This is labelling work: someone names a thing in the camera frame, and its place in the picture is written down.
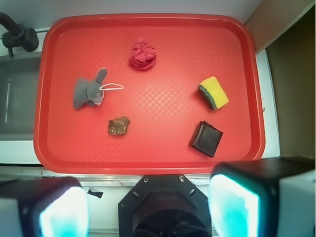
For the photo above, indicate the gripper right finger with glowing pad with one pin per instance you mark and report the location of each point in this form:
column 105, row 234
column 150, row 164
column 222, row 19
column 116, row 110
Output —
column 270, row 197

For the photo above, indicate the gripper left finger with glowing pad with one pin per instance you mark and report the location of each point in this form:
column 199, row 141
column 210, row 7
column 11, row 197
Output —
column 43, row 207

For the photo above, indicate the brown rough rock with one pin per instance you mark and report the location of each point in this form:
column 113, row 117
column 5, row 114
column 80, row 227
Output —
column 118, row 126

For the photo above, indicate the dark brown leather wallet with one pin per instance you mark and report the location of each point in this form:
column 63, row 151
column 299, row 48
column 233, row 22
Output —
column 206, row 139

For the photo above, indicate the grey plush bunny toy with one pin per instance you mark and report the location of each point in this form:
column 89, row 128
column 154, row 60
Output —
column 92, row 92

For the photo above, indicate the red plastic tray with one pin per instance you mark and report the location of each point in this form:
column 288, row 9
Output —
column 162, row 103

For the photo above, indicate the yellow green sponge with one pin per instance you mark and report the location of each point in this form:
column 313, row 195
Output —
column 214, row 94

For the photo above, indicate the stainless steel sink basin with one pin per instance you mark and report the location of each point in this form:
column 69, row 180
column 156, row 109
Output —
column 18, row 93

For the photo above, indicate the crumpled red paper ball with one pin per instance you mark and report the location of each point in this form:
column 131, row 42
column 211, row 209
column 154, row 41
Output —
column 142, row 56

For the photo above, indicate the black sink faucet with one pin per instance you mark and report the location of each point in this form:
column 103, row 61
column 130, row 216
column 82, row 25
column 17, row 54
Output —
column 17, row 35

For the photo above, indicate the black octagonal mount base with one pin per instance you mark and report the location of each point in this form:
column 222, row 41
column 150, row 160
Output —
column 164, row 206

